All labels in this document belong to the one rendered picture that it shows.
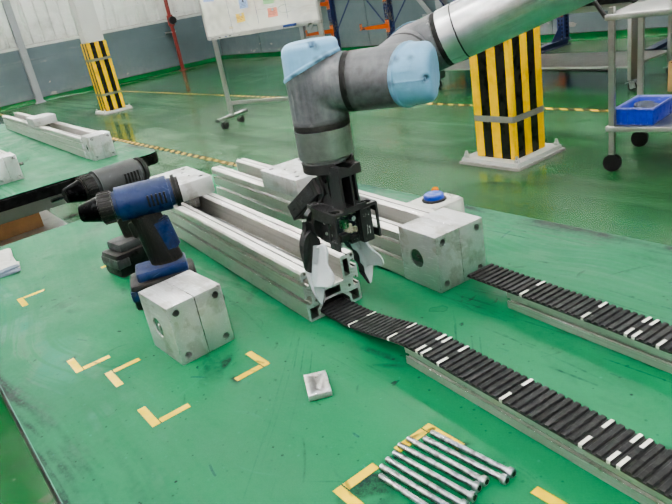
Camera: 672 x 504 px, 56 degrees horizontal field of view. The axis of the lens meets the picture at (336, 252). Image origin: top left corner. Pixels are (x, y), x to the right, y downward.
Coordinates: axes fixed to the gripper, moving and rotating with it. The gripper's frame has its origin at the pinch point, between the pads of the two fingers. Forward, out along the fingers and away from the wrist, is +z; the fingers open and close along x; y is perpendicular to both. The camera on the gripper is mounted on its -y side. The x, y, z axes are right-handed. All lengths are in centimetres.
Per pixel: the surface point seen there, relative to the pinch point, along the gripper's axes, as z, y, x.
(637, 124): 55, -133, 277
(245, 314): 5.9, -15.0, -10.5
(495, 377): 2.1, 30.3, 0.3
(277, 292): 3.8, -13.7, -4.7
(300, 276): -2.2, -3.8, -4.7
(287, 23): -15, -508, 278
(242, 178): -2, -65, 15
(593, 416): 2.2, 41.7, 2.1
